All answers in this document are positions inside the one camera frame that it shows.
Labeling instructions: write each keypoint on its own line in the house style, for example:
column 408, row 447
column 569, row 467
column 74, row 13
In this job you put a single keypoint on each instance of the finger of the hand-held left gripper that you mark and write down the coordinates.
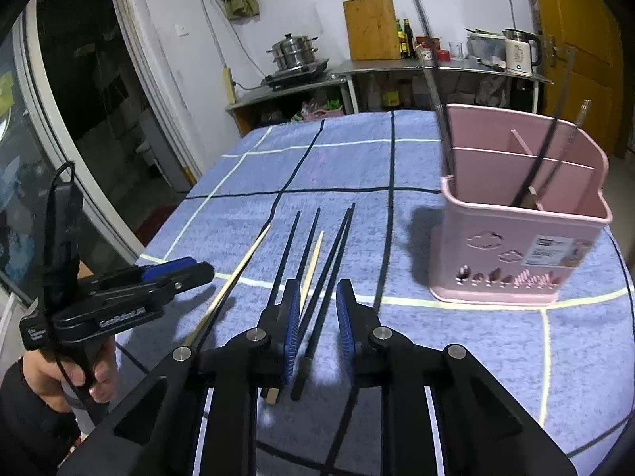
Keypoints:
column 163, row 270
column 196, row 277

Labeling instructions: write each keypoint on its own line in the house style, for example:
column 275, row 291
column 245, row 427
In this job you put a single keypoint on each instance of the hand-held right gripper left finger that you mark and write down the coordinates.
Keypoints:
column 292, row 337

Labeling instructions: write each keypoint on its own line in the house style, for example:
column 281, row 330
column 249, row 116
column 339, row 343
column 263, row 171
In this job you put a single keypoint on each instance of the white jar red lid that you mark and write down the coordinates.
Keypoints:
column 430, row 53

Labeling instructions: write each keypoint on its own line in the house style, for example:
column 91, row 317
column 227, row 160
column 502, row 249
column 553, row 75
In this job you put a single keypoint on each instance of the white sliding door frame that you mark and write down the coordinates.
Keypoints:
column 149, row 79

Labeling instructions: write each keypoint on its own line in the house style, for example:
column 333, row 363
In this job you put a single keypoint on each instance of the blue checked tablecloth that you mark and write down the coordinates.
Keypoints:
column 377, row 168

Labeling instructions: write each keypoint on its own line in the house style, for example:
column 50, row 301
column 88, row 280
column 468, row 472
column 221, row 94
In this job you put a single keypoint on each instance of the person's left hand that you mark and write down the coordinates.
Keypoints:
column 54, row 377

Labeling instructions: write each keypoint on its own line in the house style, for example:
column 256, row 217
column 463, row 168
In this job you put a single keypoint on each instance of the low steel counter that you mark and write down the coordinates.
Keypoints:
column 287, row 93

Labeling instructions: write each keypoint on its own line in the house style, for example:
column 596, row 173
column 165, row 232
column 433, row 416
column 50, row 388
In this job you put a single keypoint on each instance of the yellow bottle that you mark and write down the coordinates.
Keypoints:
column 390, row 99

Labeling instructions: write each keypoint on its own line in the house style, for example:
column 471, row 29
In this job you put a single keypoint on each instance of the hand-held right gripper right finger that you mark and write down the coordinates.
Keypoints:
column 345, row 327

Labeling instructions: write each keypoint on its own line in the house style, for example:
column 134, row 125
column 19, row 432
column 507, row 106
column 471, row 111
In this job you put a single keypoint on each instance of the steel kitchen table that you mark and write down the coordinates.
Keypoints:
column 397, row 65

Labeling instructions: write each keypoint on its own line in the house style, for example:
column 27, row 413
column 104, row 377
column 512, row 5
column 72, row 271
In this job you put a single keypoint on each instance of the white electric kettle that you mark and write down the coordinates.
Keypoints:
column 518, row 54

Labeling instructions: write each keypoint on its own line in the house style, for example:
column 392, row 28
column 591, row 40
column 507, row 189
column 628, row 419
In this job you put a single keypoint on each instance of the pink plastic utensil basket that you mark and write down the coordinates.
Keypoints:
column 476, row 238

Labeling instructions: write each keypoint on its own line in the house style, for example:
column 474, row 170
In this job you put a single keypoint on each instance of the pink storage basket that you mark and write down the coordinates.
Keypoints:
column 317, row 110

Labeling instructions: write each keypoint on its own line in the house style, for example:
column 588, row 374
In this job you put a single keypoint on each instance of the beige power strip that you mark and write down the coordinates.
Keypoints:
column 227, row 85

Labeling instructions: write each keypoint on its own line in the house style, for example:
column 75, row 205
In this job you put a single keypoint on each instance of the wooden cutting board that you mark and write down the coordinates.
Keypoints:
column 372, row 29

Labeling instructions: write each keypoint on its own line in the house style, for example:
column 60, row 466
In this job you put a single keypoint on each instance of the dark oil bottle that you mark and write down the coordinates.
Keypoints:
column 408, row 39
column 400, row 42

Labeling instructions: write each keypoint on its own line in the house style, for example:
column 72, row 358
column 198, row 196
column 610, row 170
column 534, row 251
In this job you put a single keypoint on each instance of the person's left forearm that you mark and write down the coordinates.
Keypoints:
column 25, row 431

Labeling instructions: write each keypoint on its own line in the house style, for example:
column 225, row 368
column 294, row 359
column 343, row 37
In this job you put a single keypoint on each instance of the brown wooden door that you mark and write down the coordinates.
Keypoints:
column 580, row 34

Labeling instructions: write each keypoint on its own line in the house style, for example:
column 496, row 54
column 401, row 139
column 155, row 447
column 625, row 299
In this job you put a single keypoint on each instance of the black induction cooker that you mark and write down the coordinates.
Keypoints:
column 297, row 77

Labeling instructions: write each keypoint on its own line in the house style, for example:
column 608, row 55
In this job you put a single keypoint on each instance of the clear drinking glass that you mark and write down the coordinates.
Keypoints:
column 456, row 51

